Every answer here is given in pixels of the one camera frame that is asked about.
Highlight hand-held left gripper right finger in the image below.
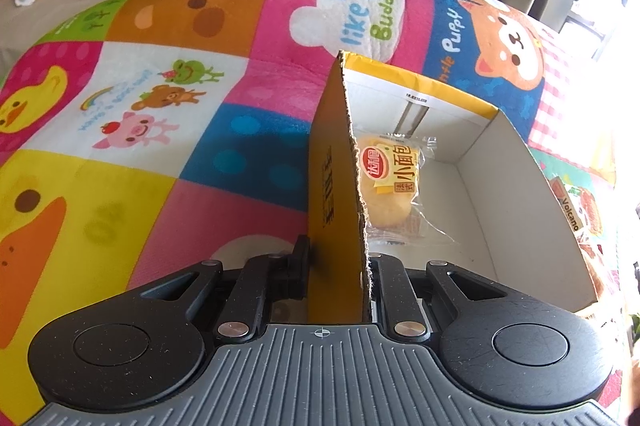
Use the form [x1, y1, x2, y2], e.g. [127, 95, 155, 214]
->
[369, 255, 507, 338]

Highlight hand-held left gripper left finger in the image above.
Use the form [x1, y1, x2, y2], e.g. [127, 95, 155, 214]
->
[127, 234, 317, 340]

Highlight yellow cardboard box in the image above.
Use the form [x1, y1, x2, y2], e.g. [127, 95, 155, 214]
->
[306, 50, 601, 325]

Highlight pink snack packet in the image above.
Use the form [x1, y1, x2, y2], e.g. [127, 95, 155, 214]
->
[547, 175, 612, 304]

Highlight wrapped small bread packet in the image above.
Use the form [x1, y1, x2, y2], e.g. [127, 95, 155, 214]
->
[352, 131, 463, 247]

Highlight colourful cartoon printed blanket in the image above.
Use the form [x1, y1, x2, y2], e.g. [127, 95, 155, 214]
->
[0, 0, 640, 412]

